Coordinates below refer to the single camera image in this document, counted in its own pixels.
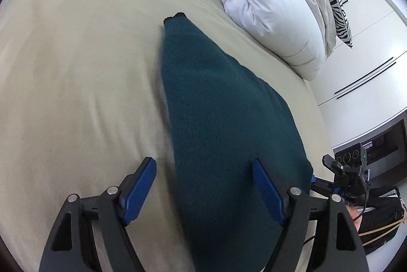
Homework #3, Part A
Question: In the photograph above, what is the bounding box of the dark green knit sweater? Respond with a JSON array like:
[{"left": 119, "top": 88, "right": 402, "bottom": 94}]
[{"left": 161, "top": 13, "right": 313, "bottom": 271}]

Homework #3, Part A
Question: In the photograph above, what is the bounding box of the white folded duvet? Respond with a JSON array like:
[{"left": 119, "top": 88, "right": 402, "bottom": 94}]
[{"left": 222, "top": 0, "right": 337, "bottom": 81}]

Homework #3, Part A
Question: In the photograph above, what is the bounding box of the person's right hand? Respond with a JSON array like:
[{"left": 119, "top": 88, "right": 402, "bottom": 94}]
[{"left": 346, "top": 205, "right": 363, "bottom": 231}]

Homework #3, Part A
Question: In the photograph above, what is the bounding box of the beige bed sheet mattress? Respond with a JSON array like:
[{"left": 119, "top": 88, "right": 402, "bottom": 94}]
[{"left": 1, "top": 0, "right": 332, "bottom": 271}]

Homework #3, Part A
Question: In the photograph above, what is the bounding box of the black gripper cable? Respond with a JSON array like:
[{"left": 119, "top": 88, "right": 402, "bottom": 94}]
[{"left": 301, "top": 168, "right": 373, "bottom": 244}]

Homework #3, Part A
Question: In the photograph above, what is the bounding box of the black bag on floor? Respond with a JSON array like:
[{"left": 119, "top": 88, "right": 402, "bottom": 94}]
[{"left": 358, "top": 186, "right": 406, "bottom": 255}]

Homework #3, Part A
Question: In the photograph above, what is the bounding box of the black appliance under counter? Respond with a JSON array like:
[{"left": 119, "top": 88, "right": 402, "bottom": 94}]
[{"left": 334, "top": 119, "right": 406, "bottom": 187}]

